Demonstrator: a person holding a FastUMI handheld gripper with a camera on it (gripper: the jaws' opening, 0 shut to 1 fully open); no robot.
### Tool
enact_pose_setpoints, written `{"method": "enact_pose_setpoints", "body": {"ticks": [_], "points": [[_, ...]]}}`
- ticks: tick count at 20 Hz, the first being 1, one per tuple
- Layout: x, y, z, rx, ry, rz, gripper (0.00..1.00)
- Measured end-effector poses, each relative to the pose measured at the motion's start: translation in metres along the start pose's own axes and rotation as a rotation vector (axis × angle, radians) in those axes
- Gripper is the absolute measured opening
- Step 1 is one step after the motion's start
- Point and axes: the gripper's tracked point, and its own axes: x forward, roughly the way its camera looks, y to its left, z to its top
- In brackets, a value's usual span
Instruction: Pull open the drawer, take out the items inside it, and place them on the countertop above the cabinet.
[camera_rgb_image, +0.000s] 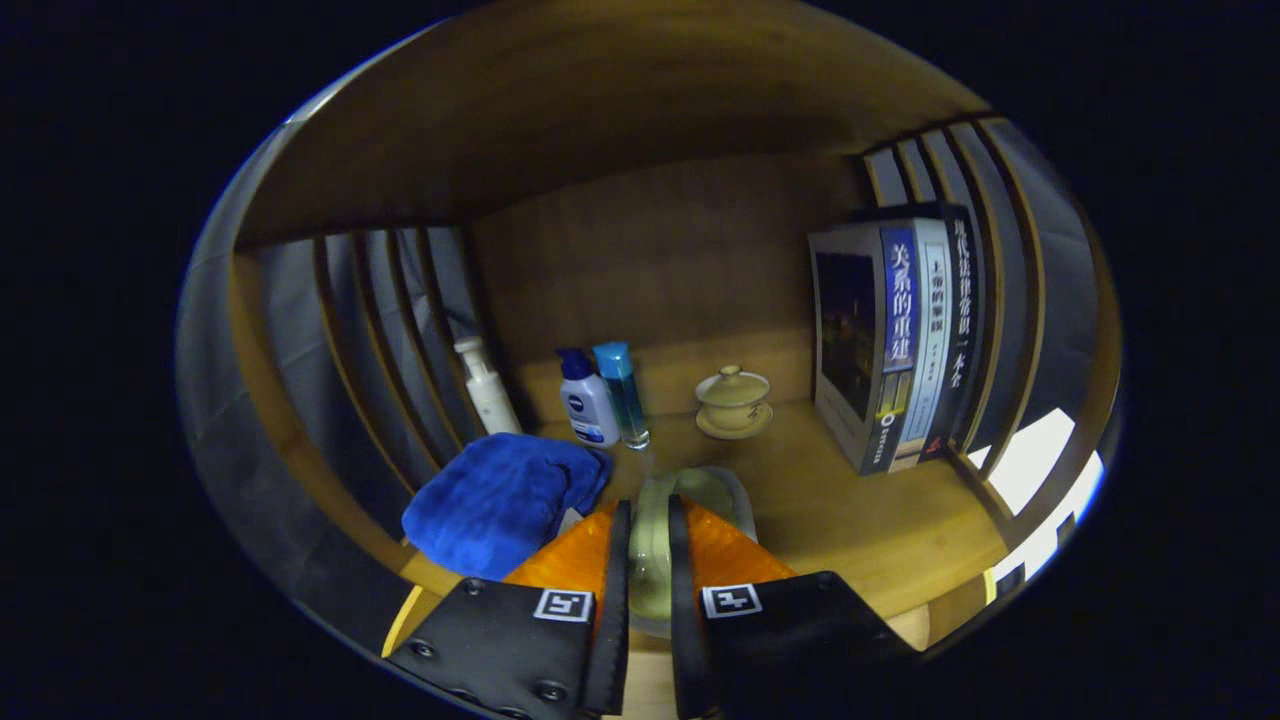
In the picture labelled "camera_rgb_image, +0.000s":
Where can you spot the teal bottle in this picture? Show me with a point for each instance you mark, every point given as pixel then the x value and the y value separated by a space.
pixel 625 400

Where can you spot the white lotion bottle blue cap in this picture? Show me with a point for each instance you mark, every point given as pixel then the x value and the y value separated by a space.
pixel 590 410

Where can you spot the pale spine book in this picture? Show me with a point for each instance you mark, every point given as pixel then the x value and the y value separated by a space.
pixel 935 330

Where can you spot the beige lidded teacup with saucer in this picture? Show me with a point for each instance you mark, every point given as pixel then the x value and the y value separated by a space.
pixel 733 400

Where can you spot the wooden cabinet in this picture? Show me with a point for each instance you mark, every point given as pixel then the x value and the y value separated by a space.
pixel 650 260

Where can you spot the wooden countertop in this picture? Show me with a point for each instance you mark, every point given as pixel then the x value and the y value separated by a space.
pixel 850 530

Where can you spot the white pump bottle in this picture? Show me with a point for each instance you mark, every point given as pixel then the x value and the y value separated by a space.
pixel 490 395

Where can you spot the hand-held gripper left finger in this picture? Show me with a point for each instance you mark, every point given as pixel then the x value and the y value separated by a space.
pixel 610 620

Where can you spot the blue towel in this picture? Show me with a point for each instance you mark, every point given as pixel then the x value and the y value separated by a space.
pixel 490 500

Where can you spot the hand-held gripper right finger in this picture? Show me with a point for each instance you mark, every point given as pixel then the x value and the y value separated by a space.
pixel 688 620

